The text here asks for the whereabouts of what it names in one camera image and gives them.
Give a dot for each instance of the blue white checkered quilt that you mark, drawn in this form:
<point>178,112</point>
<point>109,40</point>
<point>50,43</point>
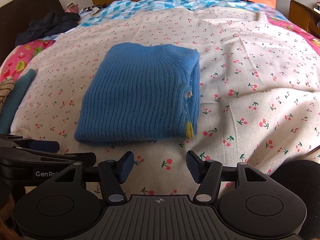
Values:
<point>124,9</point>

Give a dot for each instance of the blue striped knit sweater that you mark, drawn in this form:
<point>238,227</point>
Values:
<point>141,93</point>

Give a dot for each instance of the white cherry print bedsheet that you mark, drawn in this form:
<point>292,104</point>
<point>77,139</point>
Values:
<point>259,88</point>

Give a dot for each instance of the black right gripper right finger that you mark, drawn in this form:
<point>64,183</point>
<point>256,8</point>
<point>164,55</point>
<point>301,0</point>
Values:
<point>205,173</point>

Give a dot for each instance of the beige brown striped garment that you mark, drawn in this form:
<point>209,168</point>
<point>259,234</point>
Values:
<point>6,87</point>

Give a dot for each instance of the pink cup on nightstand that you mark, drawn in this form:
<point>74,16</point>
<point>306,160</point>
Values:
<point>72,7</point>

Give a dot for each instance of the wooden desk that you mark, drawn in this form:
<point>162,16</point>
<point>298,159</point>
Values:
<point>304,17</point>

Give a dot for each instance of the pink cartoon print pillow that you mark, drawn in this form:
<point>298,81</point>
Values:
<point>18,59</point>

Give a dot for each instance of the dark navy clothes pile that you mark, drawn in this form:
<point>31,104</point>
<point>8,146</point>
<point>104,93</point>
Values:
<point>53,23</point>

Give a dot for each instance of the dark brown headboard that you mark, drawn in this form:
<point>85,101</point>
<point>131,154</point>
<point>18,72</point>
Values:
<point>16,16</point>

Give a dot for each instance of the teal folded garment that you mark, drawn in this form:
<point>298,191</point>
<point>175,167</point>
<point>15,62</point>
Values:
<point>14,99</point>

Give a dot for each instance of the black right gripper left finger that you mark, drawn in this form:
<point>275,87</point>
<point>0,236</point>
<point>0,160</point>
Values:
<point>112,174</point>

